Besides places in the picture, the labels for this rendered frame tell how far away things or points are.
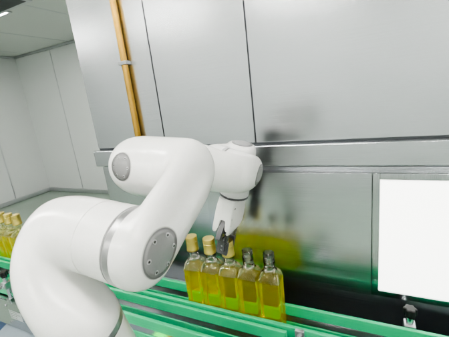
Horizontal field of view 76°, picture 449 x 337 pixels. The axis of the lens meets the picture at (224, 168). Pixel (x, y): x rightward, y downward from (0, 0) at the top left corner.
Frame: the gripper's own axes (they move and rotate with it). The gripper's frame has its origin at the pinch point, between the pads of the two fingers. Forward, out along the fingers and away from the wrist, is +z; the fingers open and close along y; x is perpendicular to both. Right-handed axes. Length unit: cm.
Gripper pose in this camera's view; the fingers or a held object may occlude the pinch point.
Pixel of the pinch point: (226, 243)
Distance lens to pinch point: 81.8
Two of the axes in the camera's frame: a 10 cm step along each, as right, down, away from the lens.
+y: -4.3, 2.7, -8.6
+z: -1.3, 9.3, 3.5
